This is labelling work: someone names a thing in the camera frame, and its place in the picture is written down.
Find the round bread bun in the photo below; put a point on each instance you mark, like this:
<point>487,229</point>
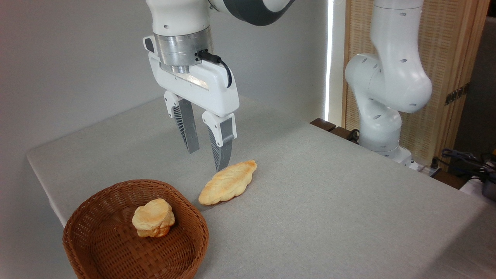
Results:
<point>153,217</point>

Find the long braided bread loaf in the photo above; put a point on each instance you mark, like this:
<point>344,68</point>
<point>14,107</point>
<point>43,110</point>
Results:
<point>226,183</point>

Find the grey tablecloth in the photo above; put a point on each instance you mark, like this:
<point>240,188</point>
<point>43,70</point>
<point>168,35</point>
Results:
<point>329,213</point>

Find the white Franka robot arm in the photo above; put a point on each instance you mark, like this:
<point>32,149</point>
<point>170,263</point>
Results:
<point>387,77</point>

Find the dark brown wooden ledge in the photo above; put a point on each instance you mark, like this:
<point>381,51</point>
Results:
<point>323,124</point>

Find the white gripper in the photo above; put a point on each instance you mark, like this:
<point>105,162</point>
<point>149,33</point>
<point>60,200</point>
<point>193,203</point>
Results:
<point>201,91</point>

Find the brown wicker basket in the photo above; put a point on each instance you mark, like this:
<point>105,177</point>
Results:
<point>100,248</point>

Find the dark metal screen hinge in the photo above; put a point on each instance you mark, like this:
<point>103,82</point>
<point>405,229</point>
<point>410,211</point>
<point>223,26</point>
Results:
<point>457,93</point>

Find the bamboo folding screen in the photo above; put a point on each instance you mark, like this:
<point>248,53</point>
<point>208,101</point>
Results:
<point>445,38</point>

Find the white power strip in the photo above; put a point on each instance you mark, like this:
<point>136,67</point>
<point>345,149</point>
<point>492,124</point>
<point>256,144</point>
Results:
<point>428,170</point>

